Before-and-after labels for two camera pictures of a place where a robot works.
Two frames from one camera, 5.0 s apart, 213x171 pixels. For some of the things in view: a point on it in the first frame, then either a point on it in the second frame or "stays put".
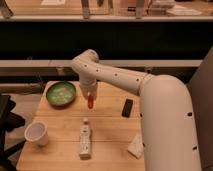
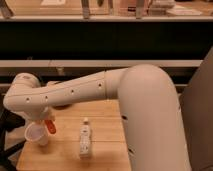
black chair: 9,121 stays put
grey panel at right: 200,88 stays put
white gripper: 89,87 -> 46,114
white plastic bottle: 85,140 stays put
